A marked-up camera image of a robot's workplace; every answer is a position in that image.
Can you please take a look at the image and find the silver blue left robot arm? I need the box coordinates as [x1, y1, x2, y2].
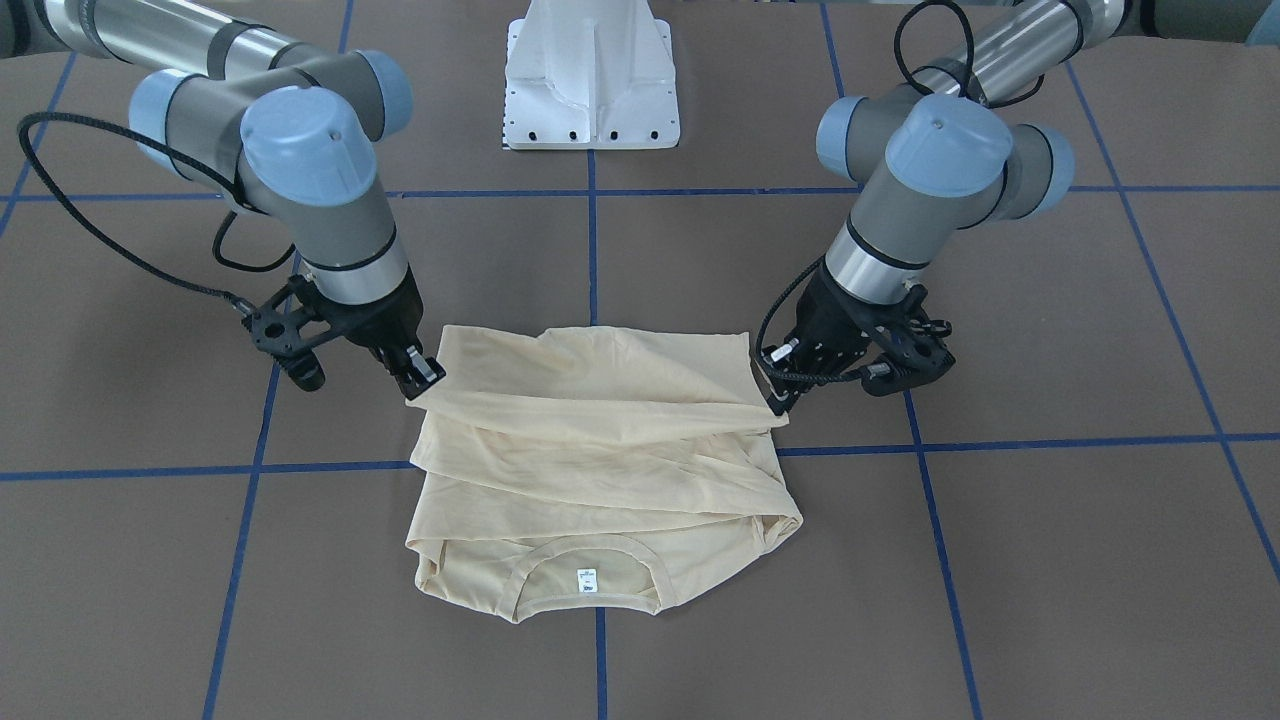
[754, 1, 1277, 415]

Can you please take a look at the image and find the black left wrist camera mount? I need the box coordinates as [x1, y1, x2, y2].
[861, 284, 956, 397]

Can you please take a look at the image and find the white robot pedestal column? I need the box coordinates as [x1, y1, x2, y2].
[502, 1, 681, 151]

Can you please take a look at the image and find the brown paper table cover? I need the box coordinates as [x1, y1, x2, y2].
[0, 0, 1280, 720]

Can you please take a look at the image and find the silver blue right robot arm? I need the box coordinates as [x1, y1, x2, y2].
[3, 1, 445, 400]

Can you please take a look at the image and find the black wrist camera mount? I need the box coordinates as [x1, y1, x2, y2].
[236, 275, 340, 392]
[861, 284, 956, 397]

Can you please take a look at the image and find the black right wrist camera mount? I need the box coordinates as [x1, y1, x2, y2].
[236, 275, 340, 392]

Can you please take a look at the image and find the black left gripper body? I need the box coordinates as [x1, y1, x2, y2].
[783, 258, 913, 386]

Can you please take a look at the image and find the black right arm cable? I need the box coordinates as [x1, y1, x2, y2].
[17, 111, 301, 311]

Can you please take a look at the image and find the cream long-sleeve graphic shirt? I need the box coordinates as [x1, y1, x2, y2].
[404, 325, 803, 624]

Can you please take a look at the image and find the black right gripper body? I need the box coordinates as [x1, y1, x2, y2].
[307, 266, 425, 368]

